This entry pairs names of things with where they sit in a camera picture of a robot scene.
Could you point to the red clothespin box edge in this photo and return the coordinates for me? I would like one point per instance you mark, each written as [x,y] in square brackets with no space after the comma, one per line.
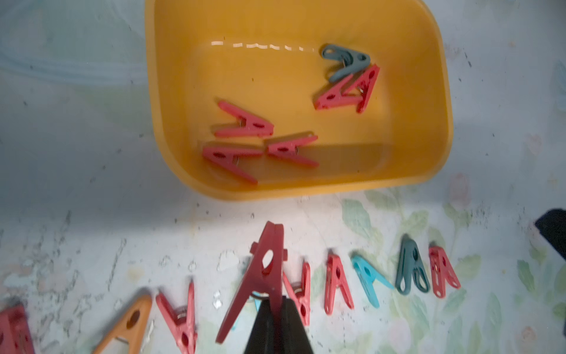
[249,125]

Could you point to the grey-green clothespin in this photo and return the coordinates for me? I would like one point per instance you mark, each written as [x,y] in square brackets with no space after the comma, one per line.
[410,268]

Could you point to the yellow plastic storage box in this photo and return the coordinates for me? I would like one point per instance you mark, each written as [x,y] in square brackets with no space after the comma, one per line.
[265,58]

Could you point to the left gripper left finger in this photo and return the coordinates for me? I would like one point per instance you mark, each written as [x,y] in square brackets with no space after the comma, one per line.
[262,337]

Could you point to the light teal clothespin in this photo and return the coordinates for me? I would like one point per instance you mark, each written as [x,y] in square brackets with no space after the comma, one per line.
[367,275]

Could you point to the red clothespin placed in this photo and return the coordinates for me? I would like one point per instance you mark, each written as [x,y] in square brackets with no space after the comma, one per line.
[181,323]
[302,295]

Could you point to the grey-blue clothespin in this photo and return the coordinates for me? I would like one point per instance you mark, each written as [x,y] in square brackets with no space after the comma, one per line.
[352,60]

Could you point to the red clothespin second row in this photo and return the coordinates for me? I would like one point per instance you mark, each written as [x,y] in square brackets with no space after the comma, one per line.
[287,148]

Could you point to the pink-red clothespin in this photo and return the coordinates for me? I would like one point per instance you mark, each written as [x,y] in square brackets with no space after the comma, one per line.
[336,281]

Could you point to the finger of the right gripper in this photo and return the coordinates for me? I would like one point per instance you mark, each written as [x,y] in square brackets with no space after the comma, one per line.
[552,226]

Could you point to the clear plastic box lid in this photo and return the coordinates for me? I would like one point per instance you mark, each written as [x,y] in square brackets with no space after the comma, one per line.
[90,43]

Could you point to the red clothespin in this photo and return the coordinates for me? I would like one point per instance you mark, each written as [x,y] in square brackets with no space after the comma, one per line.
[442,272]
[227,157]
[16,337]

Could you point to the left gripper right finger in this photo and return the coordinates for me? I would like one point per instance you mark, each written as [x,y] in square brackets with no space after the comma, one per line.
[293,333]

